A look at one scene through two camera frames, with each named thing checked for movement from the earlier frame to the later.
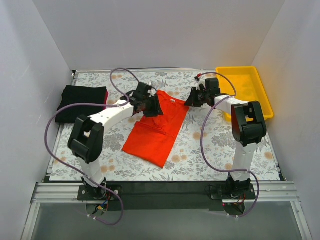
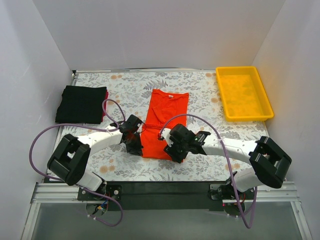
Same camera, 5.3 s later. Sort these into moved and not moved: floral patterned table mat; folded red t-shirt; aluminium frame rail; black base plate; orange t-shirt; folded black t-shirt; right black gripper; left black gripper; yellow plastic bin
Moved: left black gripper; right black gripper; orange t-shirt
Not moved: folded black t-shirt; folded red t-shirt; black base plate; aluminium frame rail; floral patterned table mat; yellow plastic bin
